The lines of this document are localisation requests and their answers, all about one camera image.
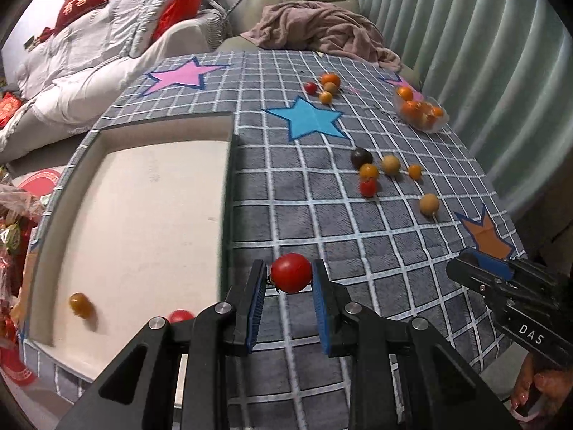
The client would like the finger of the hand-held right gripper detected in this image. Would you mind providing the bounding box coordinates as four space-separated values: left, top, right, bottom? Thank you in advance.
446 257 504 298
461 247 515 281

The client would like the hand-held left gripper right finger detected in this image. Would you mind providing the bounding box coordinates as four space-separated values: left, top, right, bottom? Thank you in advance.
312 259 522 430

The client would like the pile of snack packets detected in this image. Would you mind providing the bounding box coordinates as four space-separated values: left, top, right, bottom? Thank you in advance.
0 183 45 345

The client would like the grey striped pillow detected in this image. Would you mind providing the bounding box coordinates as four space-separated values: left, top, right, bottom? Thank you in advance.
119 0 189 59

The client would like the pale green curtain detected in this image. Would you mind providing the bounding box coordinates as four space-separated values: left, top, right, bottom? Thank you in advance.
360 0 573 243

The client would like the pink blanket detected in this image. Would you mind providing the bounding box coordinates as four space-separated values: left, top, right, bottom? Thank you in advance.
239 1 402 72

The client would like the white covered sofa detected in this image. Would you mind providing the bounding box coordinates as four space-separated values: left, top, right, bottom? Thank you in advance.
0 0 238 166

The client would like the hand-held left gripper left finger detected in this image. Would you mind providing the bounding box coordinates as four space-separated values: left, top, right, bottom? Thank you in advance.
54 259 269 430

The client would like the red patterned cushion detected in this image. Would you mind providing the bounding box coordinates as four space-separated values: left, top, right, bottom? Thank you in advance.
0 92 25 128

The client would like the plain red cushion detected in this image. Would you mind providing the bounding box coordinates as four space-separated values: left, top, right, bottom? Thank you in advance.
150 0 202 43

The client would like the person's right hand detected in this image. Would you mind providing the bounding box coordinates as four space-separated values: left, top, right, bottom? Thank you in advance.
510 353 573 419

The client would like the white shallow tray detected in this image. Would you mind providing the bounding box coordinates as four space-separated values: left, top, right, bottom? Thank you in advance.
22 114 242 368

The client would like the red round floor mat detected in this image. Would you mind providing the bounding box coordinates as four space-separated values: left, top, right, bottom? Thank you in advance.
18 168 68 202
0 345 37 386

